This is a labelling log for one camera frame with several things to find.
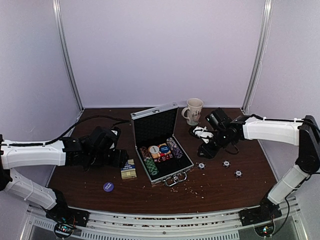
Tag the left circuit board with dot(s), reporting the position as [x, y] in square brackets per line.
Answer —
[62, 230]

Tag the purple chip stack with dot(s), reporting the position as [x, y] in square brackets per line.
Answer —
[178, 153]

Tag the blue small blind button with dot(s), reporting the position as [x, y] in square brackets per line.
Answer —
[164, 150]

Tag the right aluminium frame post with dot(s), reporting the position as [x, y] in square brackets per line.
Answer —
[261, 48]

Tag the right circuit board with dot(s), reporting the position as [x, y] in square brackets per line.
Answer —
[264, 230]

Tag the blue beige chip stack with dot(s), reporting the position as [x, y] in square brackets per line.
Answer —
[171, 143]

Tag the left aluminium frame post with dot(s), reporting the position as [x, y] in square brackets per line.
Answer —
[66, 56]

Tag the circuit board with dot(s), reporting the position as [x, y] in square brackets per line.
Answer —
[62, 230]
[264, 230]

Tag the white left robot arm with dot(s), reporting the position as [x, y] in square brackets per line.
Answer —
[15, 154]

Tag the cream ceramic mug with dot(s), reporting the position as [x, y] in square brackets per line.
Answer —
[192, 112]

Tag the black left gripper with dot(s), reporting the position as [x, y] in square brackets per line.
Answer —
[119, 160]

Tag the aluminium poker case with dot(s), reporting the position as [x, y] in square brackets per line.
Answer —
[152, 127]

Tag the aluminium front rail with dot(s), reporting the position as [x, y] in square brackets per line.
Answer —
[217, 225]

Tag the red card box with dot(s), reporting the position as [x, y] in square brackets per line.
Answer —
[155, 156]

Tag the red dice set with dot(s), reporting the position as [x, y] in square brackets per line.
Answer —
[163, 158]

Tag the purple round button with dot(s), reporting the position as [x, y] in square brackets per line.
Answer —
[108, 187]

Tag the green chip stack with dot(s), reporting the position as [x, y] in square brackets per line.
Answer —
[151, 166]

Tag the blue Texas Hold'em card box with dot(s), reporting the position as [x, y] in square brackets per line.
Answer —
[129, 170]

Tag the purple poker chip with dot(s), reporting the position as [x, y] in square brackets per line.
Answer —
[226, 164]
[201, 165]
[238, 173]

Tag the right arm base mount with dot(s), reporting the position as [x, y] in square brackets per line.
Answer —
[256, 215]

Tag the white dealer button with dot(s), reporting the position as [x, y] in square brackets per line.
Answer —
[154, 149]

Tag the aluminium frame post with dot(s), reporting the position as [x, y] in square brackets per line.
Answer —
[66, 56]
[261, 48]

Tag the brown chip stack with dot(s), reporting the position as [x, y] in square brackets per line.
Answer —
[145, 153]

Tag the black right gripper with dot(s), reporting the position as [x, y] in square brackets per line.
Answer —
[209, 153]

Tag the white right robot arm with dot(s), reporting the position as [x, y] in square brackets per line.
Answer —
[301, 132]

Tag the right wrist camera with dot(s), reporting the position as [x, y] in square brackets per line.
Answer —
[218, 119]

